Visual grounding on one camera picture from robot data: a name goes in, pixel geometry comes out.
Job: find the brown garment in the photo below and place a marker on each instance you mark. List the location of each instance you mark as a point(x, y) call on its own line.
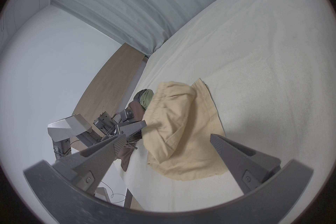
point(126, 157)

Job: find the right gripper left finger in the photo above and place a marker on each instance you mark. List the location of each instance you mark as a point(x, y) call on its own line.
point(102, 160)

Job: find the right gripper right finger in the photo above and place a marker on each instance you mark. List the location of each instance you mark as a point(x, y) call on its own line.
point(236, 160)

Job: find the tan shorts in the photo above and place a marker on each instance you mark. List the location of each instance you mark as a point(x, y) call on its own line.
point(183, 125)

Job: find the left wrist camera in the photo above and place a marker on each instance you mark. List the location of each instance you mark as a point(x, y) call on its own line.
point(128, 114)

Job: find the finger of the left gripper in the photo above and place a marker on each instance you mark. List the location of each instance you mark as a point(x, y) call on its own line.
point(133, 127)

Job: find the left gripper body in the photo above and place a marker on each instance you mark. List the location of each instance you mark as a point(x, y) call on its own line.
point(118, 130)

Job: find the bed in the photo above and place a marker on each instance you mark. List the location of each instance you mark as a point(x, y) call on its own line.
point(262, 60)

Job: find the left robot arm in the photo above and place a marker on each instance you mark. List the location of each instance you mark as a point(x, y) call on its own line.
point(68, 125)

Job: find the black garment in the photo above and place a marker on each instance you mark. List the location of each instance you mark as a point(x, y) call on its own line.
point(137, 97)

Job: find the green garment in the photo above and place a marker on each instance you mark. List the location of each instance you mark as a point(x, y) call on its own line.
point(147, 98)

